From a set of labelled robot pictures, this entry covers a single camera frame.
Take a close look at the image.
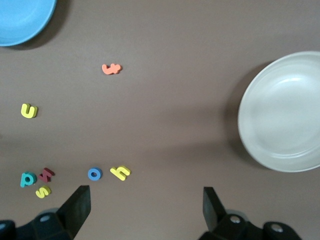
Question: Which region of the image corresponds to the blue round plate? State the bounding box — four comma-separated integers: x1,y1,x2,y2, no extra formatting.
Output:
0,0,58,48

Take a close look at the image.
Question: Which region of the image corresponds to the blue foam letter o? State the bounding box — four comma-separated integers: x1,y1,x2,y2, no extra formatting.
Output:
87,166,103,181

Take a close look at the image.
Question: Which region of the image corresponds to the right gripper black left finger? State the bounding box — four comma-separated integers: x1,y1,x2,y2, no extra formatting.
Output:
0,185,91,240

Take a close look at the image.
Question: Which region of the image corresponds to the dark red foam letter k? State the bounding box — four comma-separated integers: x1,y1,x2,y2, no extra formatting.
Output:
38,167,55,183

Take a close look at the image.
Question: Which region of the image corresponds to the beige round plate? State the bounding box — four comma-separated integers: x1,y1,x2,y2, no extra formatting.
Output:
237,51,320,173

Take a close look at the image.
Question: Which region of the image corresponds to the teal foam letter p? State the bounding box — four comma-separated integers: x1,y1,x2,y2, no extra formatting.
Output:
19,171,38,188

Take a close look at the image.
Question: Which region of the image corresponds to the yellow foam letter u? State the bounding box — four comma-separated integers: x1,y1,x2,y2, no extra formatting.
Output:
20,103,38,119

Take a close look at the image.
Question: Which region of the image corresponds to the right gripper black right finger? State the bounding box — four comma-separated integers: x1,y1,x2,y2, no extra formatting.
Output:
198,186,302,240

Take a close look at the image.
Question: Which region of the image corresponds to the brown table cover sheet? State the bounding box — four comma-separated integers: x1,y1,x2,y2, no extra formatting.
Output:
0,0,320,240

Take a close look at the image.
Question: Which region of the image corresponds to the orange foam letter f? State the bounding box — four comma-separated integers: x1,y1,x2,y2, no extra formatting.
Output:
101,63,123,76

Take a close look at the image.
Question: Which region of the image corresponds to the yellow foam letter s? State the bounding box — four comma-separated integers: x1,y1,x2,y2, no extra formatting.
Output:
35,185,52,199

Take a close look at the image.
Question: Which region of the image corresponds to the yellow foam letter h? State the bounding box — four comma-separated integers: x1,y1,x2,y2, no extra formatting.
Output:
109,165,131,182

